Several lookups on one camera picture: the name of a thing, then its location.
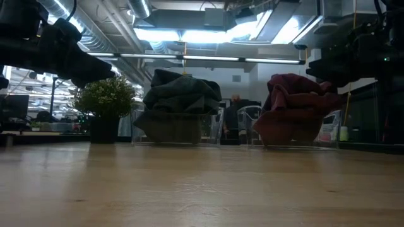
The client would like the light grey baseball cap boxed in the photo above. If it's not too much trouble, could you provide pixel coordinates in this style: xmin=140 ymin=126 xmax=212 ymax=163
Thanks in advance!
xmin=133 ymin=110 xmax=210 ymax=145

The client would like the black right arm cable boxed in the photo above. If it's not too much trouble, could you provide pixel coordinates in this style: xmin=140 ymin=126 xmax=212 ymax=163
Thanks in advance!
xmin=373 ymin=0 xmax=386 ymax=29

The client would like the black computer monitor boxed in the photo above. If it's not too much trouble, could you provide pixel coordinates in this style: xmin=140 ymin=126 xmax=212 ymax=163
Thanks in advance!
xmin=0 ymin=94 xmax=30 ymax=121

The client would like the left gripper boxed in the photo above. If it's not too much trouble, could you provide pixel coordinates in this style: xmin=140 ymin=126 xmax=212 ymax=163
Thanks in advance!
xmin=37 ymin=19 xmax=116 ymax=79

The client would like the smooth silver air duct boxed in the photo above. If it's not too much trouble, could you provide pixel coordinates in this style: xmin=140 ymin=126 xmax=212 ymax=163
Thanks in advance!
xmin=128 ymin=0 xmax=152 ymax=19

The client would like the black aluminium table frame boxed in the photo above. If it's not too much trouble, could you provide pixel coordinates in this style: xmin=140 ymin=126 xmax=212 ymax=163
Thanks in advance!
xmin=0 ymin=132 xmax=404 ymax=155

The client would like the person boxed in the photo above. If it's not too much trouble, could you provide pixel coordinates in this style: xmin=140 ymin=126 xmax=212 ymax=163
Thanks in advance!
xmin=223 ymin=93 xmax=253 ymax=141

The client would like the long ceiling light bar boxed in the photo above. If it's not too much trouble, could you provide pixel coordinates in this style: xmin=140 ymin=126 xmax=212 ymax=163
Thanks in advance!
xmin=86 ymin=52 xmax=306 ymax=65

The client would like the grey cloth garment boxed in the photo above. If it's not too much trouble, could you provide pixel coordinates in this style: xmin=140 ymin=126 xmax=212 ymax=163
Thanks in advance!
xmin=143 ymin=91 xmax=219 ymax=115

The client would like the grey ceiling equipment box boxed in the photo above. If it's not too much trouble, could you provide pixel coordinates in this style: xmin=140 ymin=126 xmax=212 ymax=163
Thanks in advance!
xmin=203 ymin=8 xmax=236 ymax=29

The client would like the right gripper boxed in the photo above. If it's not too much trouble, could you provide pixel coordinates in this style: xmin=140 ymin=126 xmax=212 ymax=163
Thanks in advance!
xmin=306 ymin=20 xmax=392 ymax=83

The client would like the green potted plant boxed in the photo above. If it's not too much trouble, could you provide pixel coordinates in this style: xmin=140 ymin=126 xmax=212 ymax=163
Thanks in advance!
xmin=73 ymin=75 xmax=137 ymax=145

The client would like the black metal stand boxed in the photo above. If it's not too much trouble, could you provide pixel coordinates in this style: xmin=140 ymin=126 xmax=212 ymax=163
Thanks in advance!
xmin=49 ymin=76 xmax=61 ymax=117

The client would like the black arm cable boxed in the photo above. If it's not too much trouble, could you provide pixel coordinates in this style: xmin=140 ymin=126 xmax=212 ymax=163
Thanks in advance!
xmin=373 ymin=0 xmax=386 ymax=29
xmin=64 ymin=0 xmax=79 ymax=23

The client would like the clear plastic bin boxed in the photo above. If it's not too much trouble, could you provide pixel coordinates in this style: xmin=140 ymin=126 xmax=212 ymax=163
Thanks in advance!
xmin=236 ymin=105 xmax=343 ymax=149
xmin=131 ymin=105 xmax=225 ymax=148

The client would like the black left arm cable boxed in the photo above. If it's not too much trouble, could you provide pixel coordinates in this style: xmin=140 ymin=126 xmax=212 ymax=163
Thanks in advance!
xmin=64 ymin=0 xmax=79 ymax=23

